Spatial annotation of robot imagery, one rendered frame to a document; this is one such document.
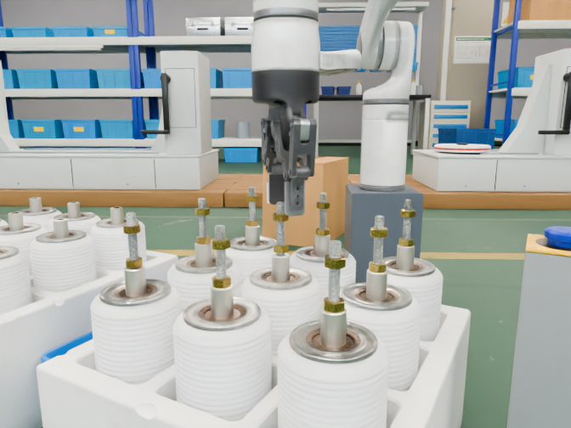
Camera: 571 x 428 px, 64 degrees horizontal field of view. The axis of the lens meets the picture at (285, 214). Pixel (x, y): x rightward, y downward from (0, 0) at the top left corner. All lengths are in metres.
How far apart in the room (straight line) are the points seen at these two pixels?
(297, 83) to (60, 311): 0.49
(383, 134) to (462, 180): 1.66
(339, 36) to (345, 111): 2.58
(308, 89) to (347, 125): 8.31
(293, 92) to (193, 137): 2.07
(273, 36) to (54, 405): 0.45
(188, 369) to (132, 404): 0.06
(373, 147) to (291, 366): 0.62
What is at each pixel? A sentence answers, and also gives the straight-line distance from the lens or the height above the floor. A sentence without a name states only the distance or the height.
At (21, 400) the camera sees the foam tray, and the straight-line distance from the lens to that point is 0.78.
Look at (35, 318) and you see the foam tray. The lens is 0.75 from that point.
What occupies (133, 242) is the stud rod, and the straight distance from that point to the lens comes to 0.52.
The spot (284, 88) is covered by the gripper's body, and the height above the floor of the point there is 0.47.
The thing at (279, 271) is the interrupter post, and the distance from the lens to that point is 0.55.
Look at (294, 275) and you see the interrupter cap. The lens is 0.57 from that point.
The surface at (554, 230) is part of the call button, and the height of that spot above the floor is 0.33.
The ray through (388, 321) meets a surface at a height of 0.24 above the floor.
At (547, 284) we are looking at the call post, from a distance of 0.52.
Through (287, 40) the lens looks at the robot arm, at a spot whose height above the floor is 0.52.
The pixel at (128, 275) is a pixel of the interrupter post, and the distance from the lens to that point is 0.53.
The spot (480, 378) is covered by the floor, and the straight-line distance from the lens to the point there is 0.91.
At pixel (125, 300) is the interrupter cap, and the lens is 0.52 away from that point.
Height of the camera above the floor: 0.44
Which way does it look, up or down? 11 degrees down
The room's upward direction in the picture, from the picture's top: straight up
